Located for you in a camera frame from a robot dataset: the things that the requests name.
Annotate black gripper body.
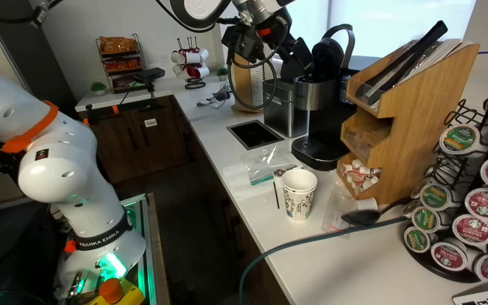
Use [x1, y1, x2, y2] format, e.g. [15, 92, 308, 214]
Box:
[220, 16, 284, 58]

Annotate black and silver coffeemaker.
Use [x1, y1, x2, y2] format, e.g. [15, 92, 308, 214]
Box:
[289, 68, 360, 173]

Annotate white mug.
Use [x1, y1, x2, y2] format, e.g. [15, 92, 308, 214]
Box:
[169, 50, 189, 67]
[186, 65, 211, 82]
[186, 48, 209, 65]

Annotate mug tree stand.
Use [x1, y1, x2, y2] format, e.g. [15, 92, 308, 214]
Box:
[169, 34, 211, 92]

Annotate steel-framed counter trash chute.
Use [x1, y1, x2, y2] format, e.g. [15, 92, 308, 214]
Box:
[225, 119, 286, 153]

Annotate black countertop device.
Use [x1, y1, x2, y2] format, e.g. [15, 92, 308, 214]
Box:
[111, 67, 167, 94]

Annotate clear plastic zip bag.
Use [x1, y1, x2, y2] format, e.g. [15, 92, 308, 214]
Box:
[221, 148, 301, 190]

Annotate dark wooden cabinet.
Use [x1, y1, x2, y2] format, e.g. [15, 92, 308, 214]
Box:
[76, 94, 199, 185]

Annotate black tongs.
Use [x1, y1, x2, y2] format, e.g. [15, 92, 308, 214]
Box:
[353, 19, 450, 107]

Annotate thin stir stick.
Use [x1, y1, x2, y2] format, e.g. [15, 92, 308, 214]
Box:
[270, 178, 281, 212]

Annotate patterned paper cup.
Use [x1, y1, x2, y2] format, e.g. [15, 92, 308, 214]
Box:
[279, 168, 318, 224]

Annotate wooden condiment organizer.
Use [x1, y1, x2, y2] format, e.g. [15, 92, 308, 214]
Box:
[335, 39, 480, 207]

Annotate black plastic spoon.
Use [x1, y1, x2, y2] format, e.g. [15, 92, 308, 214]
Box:
[340, 197, 411, 229]

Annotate green-lidded coffee pod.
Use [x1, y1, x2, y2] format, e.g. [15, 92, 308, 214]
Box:
[416, 180, 460, 214]
[408, 206, 447, 236]
[436, 122, 488, 160]
[401, 224, 435, 256]

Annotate yellow emergency stop button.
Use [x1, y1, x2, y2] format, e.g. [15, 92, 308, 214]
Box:
[87, 277, 145, 305]

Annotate silver laptop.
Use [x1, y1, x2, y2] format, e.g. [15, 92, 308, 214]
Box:
[450, 283, 488, 305]

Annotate wire snack rack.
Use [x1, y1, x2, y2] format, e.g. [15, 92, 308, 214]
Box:
[92, 33, 145, 95]

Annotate dark power cable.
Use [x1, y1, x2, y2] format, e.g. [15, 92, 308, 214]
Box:
[235, 216, 411, 305]

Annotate black wire pod carousel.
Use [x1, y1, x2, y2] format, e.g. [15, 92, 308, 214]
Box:
[399, 92, 488, 285]

